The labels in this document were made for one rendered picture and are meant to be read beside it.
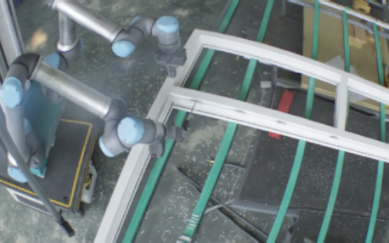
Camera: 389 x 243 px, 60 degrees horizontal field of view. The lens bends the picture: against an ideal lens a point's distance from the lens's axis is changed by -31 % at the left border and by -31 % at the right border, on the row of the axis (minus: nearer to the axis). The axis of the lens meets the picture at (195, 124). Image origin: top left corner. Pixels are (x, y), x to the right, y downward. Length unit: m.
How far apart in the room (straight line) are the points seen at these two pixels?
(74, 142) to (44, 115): 0.42
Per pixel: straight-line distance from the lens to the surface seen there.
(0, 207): 3.17
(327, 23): 3.08
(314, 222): 2.06
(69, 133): 2.79
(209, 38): 2.28
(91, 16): 1.84
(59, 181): 2.61
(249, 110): 1.93
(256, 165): 2.19
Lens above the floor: 2.43
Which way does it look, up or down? 52 degrees down
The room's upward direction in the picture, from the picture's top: 4 degrees counter-clockwise
